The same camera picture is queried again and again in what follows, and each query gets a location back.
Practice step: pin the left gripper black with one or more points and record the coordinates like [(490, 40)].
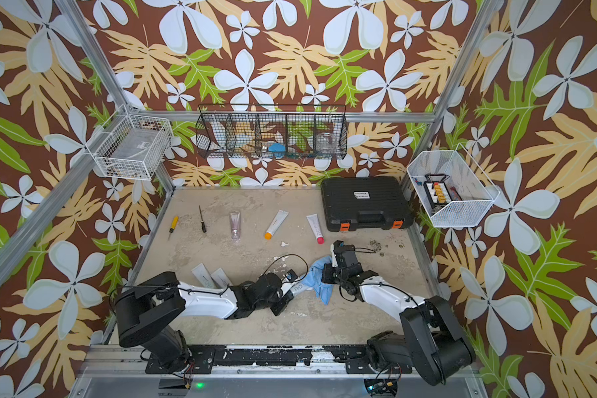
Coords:
[(279, 308)]

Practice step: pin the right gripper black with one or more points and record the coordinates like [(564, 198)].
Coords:
[(326, 273)]

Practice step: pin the blue microfiber cloth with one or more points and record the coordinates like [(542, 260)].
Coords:
[(314, 280)]

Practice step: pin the pink cap toothpaste tube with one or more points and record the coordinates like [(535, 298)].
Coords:
[(314, 224)]

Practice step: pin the dark cap toothpaste tube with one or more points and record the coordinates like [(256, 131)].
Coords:
[(294, 289)]

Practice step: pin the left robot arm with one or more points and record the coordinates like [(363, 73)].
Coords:
[(145, 312)]

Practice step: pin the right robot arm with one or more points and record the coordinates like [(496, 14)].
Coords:
[(432, 342)]

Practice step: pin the black cap toothpaste tube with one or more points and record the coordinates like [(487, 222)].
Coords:
[(221, 279)]

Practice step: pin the green cap toothpaste tube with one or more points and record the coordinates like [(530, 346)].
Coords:
[(203, 276)]

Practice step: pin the orange cap toothpaste tube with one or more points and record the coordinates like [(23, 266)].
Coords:
[(276, 223)]

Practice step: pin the clear pink tube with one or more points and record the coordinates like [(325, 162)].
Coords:
[(235, 223)]

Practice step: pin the black plastic tool case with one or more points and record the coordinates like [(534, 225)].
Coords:
[(352, 203)]

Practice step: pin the black box in basket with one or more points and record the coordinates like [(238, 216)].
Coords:
[(437, 191)]

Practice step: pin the blue item in basket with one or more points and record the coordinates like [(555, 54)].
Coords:
[(277, 148)]

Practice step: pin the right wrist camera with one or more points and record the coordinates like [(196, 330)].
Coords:
[(340, 253)]

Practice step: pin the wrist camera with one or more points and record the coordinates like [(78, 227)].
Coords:
[(340, 253), (291, 277)]

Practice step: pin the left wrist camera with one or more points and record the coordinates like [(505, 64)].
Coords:
[(291, 277)]

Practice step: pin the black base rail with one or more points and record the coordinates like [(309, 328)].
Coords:
[(208, 359)]

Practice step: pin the black handle screwdriver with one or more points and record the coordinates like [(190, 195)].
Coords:
[(203, 224)]

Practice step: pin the yellow handle screwdriver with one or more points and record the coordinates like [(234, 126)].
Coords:
[(173, 225)]

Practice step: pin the white wire basket right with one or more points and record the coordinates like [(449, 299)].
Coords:
[(473, 191)]

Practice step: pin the white wire basket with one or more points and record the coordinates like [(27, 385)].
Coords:
[(131, 145), (473, 191)]

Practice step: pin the black wire basket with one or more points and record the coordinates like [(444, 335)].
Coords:
[(308, 131)]

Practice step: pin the white wire basket left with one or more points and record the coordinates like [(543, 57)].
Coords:
[(131, 145)]

